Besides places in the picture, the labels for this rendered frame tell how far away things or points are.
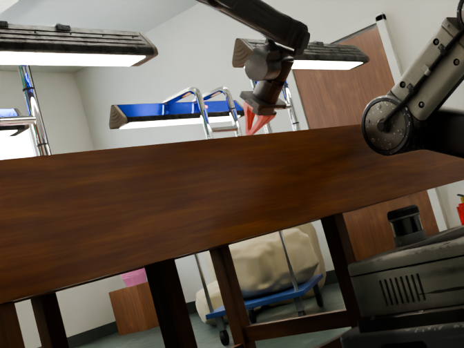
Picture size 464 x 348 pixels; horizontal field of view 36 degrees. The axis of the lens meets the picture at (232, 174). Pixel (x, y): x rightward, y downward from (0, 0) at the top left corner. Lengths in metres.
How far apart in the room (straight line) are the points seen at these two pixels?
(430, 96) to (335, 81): 4.95
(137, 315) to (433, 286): 6.06
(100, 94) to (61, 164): 7.31
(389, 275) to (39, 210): 0.71
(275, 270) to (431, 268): 3.16
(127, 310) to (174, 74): 2.46
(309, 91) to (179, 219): 5.44
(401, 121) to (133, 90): 6.58
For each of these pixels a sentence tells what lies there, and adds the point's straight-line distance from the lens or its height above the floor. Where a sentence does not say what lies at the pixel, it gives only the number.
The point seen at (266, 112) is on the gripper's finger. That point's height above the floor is 0.84.
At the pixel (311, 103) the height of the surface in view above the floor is 1.62.
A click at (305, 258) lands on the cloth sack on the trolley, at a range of 4.71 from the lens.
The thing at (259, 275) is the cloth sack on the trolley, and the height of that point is 0.36.
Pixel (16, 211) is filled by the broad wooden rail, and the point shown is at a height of 0.69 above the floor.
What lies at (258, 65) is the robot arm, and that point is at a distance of 1.51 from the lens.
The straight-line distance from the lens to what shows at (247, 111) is 1.63.
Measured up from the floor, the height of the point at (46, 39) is 1.07.
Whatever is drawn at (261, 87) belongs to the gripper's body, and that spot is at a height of 0.89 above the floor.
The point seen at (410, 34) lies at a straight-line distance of 6.20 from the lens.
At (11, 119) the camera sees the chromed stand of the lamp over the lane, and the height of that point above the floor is 0.96.
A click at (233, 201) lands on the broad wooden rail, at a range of 1.27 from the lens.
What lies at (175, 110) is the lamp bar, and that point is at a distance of 2.50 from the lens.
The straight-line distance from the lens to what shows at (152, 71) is 7.78.
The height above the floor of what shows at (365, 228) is 0.41.
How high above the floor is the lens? 0.57
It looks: 6 degrees up
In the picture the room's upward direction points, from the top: 15 degrees counter-clockwise
